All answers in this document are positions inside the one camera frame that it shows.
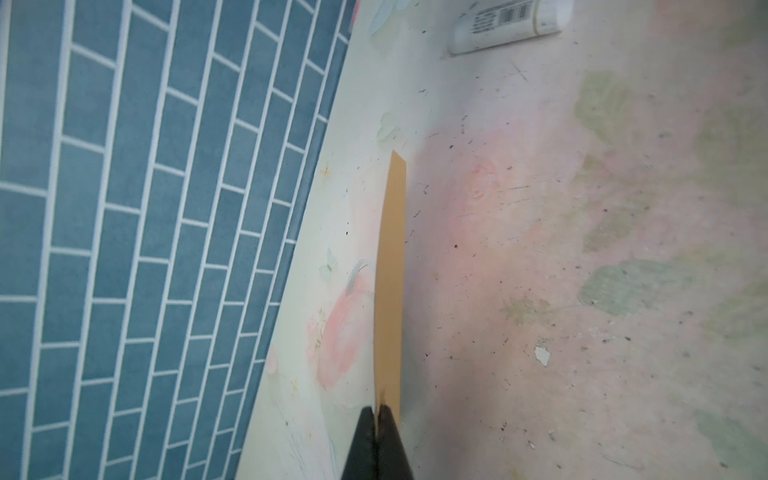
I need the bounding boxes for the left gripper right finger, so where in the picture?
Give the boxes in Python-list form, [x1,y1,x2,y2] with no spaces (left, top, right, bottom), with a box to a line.
[376,405,414,480]

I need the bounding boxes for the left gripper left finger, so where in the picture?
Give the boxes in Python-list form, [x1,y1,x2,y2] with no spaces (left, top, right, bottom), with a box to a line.
[341,406,378,480]

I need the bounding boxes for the yellow envelope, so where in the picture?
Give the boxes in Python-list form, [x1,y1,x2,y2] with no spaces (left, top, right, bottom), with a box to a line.
[373,149,408,430]

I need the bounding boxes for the white glue stick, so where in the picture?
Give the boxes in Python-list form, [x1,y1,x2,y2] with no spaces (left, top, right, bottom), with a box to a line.
[448,0,575,55]

